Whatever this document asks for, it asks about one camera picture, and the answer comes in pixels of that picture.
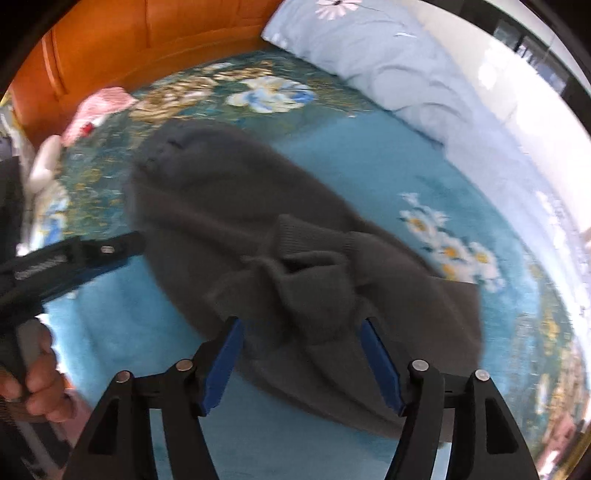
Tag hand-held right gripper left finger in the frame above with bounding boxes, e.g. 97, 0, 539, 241
62, 316, 245, 480

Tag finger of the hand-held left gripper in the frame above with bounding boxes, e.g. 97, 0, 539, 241
44, 230, 145, 304

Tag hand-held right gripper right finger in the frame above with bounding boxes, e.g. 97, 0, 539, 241
360, 318, 541, 480

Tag dark grey sweatpants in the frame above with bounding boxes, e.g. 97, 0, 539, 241
124, 119, 486, 440

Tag person's left hand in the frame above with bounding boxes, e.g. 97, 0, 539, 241
0, 322, 75, 424

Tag white soft object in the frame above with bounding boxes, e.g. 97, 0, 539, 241
28, 135, 64, 197

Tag pink and white cloth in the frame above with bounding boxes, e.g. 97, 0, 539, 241
61, 86, 138, 147

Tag blue floral blanket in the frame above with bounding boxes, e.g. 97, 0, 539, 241
18, 48, 587, 480

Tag orange wooden headboard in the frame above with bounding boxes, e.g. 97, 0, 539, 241
8, 0, 288, 145

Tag white wardrobe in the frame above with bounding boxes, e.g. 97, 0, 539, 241
409, 0, 589, 259

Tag light blue floral pillow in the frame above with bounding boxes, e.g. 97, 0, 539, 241
261, 0, 580, 241

